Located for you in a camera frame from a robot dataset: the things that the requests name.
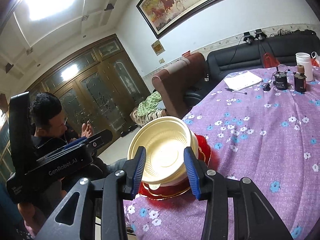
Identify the dark small jar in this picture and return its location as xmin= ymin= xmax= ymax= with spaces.
xmin=293 ymin=64 xmax=306 ymax=93

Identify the black electronic device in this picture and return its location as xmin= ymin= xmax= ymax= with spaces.
xmin=272 ymin=64 xmax=289 ymax=90

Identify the red bag on sofa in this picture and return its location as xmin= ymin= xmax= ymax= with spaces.
xmin=263 ymin=53 xmax=280 ymax=68

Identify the seated person in black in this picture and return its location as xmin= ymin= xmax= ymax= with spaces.
xmin=18 ymin=92 xmax=127 ymax=236

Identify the clear ballpoint pen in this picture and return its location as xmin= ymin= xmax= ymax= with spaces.
xmin=225 ymin=88 xmax=247 ymax=95

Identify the beige plastic bowl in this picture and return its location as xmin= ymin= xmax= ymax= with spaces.
xmin=127 ymin=116 xmax=199 ymax=189

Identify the green patterned cloth pile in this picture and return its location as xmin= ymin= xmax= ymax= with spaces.
xmin=130 ymin=91 xmax=168 ymax=127

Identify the large white paper bowl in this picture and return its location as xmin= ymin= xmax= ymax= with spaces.
xmin=142 ymin=130 xmax=199 ymax=190

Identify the purple floral tablecloth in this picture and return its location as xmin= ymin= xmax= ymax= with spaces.
xmin=124 ymin=67 xmax=319 ymax=239

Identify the white paper notepad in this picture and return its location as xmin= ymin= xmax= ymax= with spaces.
xmin=224 ymin=71 xmax=263 ymax=90

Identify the red gold-rimmed glass plate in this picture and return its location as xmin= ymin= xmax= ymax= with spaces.
xmin=139 ymin=134 xmax=213 ymax=200

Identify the small yellow wall picture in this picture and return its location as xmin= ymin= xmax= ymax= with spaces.
xmin=151 ymin=40 xmax=165 ymax=56

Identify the brown armchair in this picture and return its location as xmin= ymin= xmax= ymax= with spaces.
xmin=152 ymin=53 xmax=205 ymax=118

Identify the wooden glass cabinet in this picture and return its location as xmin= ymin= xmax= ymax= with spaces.
xmin=26 ymin=34 xmax=150 ymax=141

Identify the white plastic jar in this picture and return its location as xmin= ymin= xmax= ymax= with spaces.
xmin=296 ymin=53 xmax=313 ymax=82

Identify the small black charger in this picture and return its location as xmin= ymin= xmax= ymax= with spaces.
xmin=263 ymin=83 xmax=271 ymax=92

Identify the black leather sofa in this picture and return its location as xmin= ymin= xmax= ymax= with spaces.
xmin=184 ymin=30 xmax=319 ymax=108

